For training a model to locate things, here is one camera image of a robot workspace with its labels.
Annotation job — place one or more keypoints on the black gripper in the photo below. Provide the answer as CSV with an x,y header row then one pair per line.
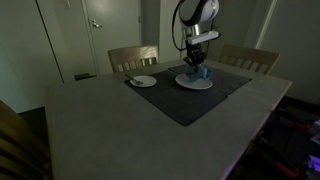
x,y
195,51

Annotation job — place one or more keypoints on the blue cloth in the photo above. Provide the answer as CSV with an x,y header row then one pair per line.
x,y
201,72

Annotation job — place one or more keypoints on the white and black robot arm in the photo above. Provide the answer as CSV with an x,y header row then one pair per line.
x,y
206,10

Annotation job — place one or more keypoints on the large white round plate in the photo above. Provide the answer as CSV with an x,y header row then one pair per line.
x,y
196,85

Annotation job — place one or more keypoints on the small white saucer plate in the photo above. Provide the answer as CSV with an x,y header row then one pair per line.
x,y
146,81

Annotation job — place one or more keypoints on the dark grey fabric placemat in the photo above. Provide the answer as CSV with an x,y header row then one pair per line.
x,y
230,80
180,103

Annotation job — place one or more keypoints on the plain white door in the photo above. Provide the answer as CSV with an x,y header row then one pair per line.
x,y
240,26

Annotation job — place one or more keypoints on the metal spoon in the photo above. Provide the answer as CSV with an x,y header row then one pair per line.
x,y
133,79

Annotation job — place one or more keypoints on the dark floor doorstop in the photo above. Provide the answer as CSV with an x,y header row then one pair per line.
x,y
85,76

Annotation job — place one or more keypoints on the red and black clamp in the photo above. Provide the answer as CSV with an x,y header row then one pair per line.
x,y
300,126
283,166

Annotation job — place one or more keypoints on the purple lit device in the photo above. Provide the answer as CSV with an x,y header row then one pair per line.
x,y
314,160

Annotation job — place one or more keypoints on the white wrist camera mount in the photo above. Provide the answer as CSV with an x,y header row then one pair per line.
x,y
203,37

